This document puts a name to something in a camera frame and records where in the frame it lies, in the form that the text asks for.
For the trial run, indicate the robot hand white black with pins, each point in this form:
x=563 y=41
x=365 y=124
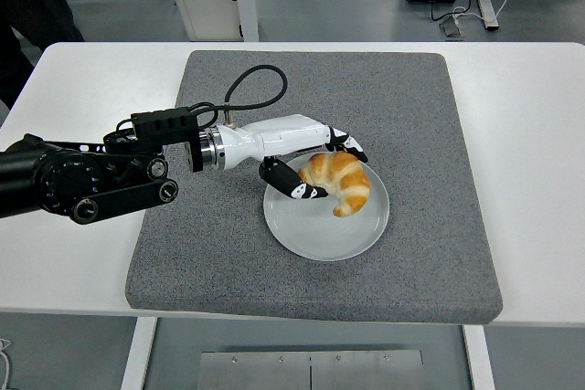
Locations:
x=279 y=136

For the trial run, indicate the golden croissant bread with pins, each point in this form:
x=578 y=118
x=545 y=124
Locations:
x=352 y=180

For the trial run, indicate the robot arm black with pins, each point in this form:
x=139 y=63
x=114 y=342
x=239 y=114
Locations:
x=68 y=180

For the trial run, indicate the pale grey round plate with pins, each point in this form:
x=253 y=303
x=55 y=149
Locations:
x=320 y=235

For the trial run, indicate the grey metal plate with screws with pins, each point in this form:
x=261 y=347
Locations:
x=274 y=372

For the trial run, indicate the grey speckled mat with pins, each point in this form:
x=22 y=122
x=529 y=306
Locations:
x=320 y=88

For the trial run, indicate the clear plastic holder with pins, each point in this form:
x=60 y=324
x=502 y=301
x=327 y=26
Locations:
x=452 y=28

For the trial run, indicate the white table leg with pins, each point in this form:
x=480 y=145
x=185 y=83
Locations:
x=480 y=362
x=135 y=353

